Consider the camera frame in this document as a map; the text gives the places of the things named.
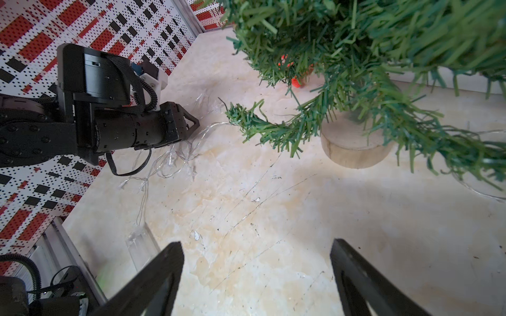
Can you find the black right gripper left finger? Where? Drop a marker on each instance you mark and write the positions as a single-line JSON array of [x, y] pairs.
[[153, 290]]

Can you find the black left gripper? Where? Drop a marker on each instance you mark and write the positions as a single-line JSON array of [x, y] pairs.
[[115, 130]]

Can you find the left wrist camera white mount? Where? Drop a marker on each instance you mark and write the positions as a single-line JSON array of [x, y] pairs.
[[105, 80]]

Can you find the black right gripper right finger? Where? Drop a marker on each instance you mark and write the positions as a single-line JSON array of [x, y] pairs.
[[362, 289]]

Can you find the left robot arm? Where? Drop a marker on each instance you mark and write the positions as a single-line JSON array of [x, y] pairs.
[[32, 133]]

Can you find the red plush monster toy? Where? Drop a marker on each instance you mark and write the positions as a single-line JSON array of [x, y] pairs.
[[296, 78]]

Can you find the green christmas tree wooden base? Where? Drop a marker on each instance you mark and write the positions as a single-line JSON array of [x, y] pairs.
[[355, 46]]

